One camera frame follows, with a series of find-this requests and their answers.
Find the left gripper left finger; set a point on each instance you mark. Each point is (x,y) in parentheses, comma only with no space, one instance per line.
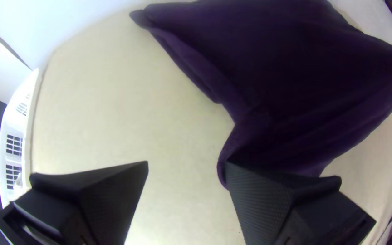
(107,204)

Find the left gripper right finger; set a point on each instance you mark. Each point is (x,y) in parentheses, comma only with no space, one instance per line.
(267,211)

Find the dark t-shirt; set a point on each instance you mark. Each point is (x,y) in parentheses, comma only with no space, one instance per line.
(284,85)

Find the white laundry basket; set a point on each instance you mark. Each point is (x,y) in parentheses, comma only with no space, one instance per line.
(14,129)

